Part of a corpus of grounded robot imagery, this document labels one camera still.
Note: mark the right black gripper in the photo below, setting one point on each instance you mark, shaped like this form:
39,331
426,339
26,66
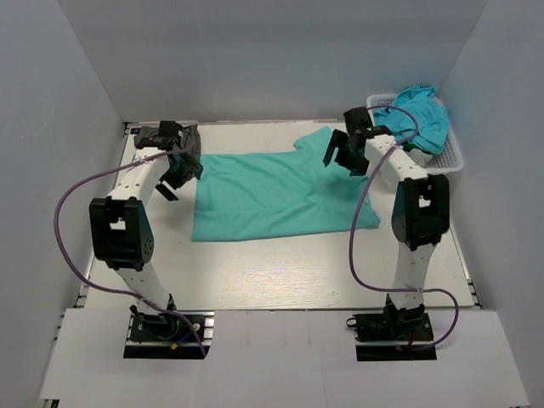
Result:
358,167

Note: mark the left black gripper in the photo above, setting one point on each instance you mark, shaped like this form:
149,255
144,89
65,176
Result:
189,173

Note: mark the teal green t-shirt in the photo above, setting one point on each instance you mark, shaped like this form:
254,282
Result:
255,196

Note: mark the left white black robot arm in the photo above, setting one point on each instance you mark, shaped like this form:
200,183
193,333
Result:
166,158

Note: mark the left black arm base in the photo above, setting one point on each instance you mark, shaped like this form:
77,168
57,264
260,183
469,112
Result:
165,337

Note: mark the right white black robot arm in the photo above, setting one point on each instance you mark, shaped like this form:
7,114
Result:
421,211

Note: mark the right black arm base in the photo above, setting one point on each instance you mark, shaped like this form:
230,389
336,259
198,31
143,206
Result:
393,335

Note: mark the folded dark grey t-shirt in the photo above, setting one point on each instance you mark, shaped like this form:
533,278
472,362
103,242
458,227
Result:
168,135

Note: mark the dark green cloth in basket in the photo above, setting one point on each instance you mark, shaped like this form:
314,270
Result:
410,148

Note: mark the grey white cloth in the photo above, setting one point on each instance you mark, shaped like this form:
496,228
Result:
420,157

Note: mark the light blue t-shirt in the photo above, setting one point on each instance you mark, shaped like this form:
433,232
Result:
432,119

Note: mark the white plastic basket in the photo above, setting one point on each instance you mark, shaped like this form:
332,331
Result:
449,161

